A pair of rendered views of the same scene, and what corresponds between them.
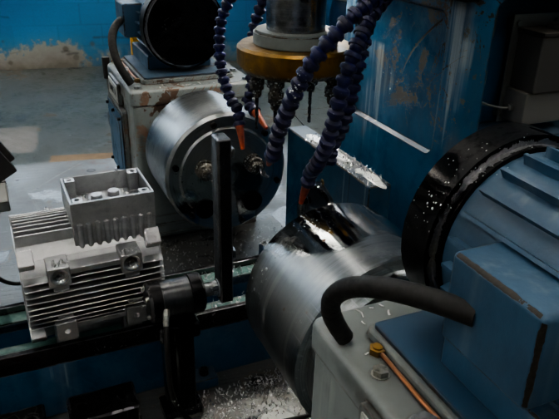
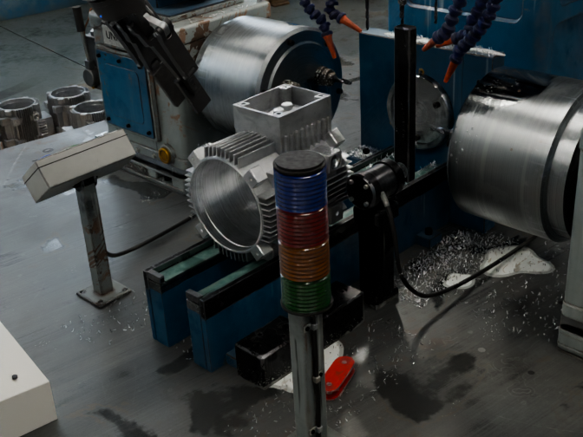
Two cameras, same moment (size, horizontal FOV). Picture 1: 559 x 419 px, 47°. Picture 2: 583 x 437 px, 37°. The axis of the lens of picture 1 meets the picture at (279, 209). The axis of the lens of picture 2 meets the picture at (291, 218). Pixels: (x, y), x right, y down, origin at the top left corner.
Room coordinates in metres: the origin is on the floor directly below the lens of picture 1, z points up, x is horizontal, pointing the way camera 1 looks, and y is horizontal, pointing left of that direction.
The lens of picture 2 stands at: (-0.36, 0.72, 1.61)
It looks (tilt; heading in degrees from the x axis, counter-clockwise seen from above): 27 degrees down; 339
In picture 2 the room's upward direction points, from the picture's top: 3 degrees counter-clockwise
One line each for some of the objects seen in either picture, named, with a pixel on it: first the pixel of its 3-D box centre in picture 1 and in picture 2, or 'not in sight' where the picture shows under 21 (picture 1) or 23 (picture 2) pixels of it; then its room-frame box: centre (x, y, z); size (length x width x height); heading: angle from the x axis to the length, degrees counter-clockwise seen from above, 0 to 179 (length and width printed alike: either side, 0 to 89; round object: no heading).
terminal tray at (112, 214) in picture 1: (108, 206); (283, 120); (0.87, 0.26, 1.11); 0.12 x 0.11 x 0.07; 115
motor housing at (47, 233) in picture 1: (87, 264); (270, 183); (0.86, 0.30, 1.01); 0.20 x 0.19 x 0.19; 115
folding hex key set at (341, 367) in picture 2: not in sight; (337, 377); (0.60, 0.30, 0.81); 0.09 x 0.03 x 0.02; 132
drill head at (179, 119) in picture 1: (205, 150); (252, 78); (1.30, 0.16, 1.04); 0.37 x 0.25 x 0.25; 24
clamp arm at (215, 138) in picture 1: (221, 222); (404, 106); (0.80, 0.08, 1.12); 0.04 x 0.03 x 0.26; 114
